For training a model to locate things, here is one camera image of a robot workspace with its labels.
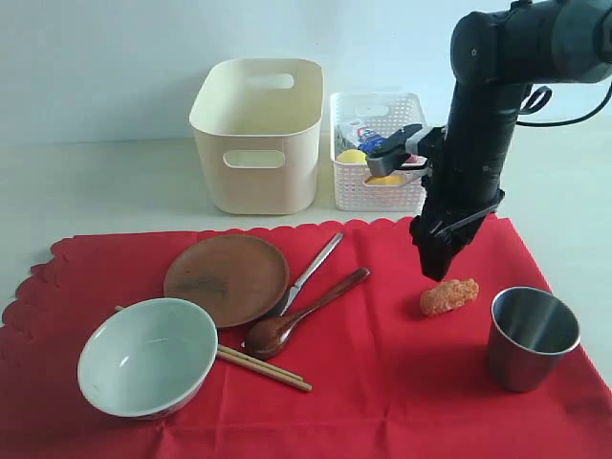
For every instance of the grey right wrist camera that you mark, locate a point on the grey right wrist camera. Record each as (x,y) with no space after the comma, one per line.
(394,148)

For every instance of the cream plastic bin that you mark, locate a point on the cream plastic bin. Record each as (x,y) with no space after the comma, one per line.
(256,124)

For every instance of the stainless steel cup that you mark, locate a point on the stainless steel cup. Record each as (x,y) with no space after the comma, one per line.
(531,331)

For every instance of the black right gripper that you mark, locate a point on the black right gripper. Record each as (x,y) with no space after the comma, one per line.
(462,188)

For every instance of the yellow cheese wedge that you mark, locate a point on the yellow cheese wedge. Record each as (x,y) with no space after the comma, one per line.
(391,180)

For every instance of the white ceramic bowl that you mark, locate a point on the white ceramic bowl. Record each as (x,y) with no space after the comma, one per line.
(149,359)

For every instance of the yellow lemon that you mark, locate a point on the yellow lemon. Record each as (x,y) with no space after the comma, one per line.
(351,156)

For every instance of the blue white milk carton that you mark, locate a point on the blue white milk carton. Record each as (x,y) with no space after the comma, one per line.
(357,134)

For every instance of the wooden chopstick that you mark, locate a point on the wooden chopstick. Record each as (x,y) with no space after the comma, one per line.
(267,372)
(228,352)

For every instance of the fried chicken nugget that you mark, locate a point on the fried chicken nugget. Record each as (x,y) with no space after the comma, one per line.
(448,296)

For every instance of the dark wooden spoon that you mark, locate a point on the dark wooden spoon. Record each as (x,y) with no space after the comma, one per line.
(267,338)

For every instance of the white perforated plastic basket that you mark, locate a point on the white perforated plastic basket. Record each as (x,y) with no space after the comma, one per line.
(386,112)

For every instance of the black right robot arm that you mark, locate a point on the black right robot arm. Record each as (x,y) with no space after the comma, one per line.
(496,57)

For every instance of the brown round plate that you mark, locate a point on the brown round plate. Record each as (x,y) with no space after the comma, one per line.
(236,278)

